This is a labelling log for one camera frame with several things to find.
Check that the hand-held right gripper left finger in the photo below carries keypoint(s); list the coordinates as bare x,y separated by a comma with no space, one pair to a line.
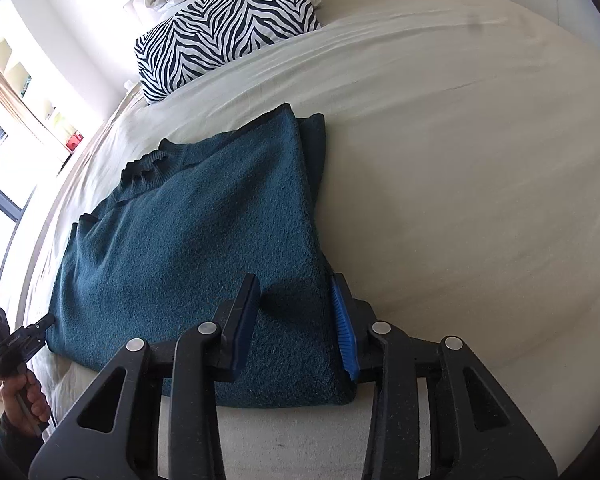
245,322

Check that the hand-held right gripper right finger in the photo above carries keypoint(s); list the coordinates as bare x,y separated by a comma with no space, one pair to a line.
341,322

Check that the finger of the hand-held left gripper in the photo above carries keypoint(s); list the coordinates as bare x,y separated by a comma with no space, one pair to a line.
39,327

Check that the dark teal knit sweater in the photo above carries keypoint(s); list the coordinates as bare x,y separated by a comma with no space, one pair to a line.
195,260

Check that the person's left forearm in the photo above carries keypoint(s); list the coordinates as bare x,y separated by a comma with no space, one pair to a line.
17,442

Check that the person's left hand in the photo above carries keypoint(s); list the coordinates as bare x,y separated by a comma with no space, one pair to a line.
27,400

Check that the dark framed window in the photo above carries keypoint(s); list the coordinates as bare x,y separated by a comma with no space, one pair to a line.
0,160

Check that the bed with cream sheet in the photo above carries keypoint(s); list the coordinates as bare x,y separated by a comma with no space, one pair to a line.
455,185

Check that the small red box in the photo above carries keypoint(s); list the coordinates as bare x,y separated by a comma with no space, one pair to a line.
74,141

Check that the beige curtain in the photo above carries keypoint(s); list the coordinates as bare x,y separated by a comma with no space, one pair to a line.
0,87

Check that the zebra print pillow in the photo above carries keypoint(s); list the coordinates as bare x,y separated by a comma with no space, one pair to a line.
230,25

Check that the white wall shelf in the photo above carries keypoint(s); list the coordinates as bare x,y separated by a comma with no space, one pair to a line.
35,95

